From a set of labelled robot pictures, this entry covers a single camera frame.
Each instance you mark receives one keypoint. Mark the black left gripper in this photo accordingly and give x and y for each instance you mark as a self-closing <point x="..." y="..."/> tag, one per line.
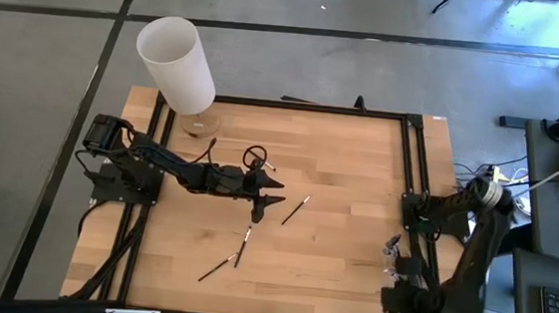
<point x="237" y="185"/>

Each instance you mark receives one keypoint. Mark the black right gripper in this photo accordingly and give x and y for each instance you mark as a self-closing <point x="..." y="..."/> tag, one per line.
<point x="413" y="304"/>

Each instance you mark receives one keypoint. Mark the short thin black makeup brush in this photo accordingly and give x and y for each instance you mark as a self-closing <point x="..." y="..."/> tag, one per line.
<point x="271" y="167"/>

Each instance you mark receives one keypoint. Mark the fluffy grey-tipped makeup brush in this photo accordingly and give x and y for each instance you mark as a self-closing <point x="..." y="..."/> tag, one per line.
<point x="392" y="244"/>

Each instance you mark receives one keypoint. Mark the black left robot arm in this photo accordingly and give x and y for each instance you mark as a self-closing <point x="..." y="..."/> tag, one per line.
<point x="169" y="160"/>

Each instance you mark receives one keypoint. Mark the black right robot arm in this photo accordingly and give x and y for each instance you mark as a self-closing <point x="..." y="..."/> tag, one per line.
<point x="475" y="272"/>

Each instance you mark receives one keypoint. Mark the white shade wooden base lamp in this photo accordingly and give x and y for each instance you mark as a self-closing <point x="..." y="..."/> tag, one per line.
<point x="177" y="63"/>

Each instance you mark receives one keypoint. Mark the grey desk with devices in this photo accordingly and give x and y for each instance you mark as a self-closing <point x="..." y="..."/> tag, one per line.
<point x="549" y="223"/>

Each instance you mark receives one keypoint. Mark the white label sticker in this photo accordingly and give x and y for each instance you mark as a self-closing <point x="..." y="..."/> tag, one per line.
<point x="440" y="118"/>

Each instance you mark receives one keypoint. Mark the black aluminium table frame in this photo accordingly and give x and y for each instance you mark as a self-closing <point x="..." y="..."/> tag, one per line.
<point x="313" y="107"/>

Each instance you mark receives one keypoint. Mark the black frame clamp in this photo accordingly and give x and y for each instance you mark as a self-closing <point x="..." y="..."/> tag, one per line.
<point x="360" y="104"/>

